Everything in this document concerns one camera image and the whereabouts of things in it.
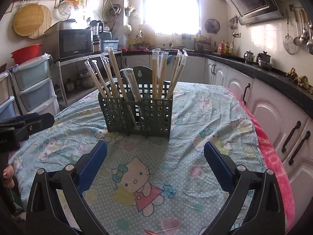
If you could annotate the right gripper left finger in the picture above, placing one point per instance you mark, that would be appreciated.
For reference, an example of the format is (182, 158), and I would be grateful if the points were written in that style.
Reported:
(45, 214)

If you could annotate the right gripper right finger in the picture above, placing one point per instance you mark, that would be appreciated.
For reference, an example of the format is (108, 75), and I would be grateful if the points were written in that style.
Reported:
(266, 211)

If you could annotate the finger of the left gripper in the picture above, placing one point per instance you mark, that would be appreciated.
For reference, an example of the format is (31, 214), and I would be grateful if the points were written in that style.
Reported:
(26, 125)

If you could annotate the chopsticks pair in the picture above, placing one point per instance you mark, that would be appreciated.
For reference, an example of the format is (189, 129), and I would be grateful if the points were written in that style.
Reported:
(129, 75)
(179, 65)
(97, 79)
(115, 67)

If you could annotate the person's left hand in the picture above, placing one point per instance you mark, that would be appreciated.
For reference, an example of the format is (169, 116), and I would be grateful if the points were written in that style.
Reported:
(8, 174)

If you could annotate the plastic drawer tower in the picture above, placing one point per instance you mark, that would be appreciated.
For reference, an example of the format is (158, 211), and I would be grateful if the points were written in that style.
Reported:
(28, 88)

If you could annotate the pink towel blanket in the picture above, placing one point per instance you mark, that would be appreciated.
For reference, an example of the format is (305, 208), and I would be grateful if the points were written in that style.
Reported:
(274, 163)

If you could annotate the red plastic basin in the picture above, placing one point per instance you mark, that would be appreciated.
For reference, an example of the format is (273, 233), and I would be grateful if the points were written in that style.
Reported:
(27, 53)

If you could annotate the stainless steel pot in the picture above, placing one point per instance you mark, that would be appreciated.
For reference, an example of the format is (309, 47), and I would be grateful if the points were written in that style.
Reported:
(84, 78)

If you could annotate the black microwave oven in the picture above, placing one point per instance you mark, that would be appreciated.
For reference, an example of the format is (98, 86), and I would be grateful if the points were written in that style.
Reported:
(67, 44)

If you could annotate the round bamboo board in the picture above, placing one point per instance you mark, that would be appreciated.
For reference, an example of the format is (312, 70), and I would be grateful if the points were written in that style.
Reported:
(32, 20)

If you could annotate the green plastic utensil basket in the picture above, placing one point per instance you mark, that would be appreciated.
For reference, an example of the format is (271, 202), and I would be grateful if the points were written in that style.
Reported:
(149, 117)

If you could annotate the blue storage box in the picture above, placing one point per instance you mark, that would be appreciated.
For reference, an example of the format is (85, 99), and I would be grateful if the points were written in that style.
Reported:
(105, 44)

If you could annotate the black blender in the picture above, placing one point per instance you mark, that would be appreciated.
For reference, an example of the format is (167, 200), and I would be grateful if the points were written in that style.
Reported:
(96, 28)

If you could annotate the wrapped chopsticks in basket right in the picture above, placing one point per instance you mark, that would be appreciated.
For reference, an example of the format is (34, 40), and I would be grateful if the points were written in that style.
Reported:
(159, 66)

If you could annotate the metal kettle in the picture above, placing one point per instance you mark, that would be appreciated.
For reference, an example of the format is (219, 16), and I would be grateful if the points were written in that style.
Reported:
(249, 57)

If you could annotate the hanging strainer ladle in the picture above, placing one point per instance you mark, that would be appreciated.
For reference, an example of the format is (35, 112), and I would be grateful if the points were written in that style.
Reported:
(290, 46)

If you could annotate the black range hood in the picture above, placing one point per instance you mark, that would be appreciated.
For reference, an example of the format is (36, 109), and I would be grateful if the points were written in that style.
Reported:
(255, 11)

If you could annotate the wall ventilation fan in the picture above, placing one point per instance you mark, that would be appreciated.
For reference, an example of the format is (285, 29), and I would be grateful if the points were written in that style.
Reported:
(212, 26)

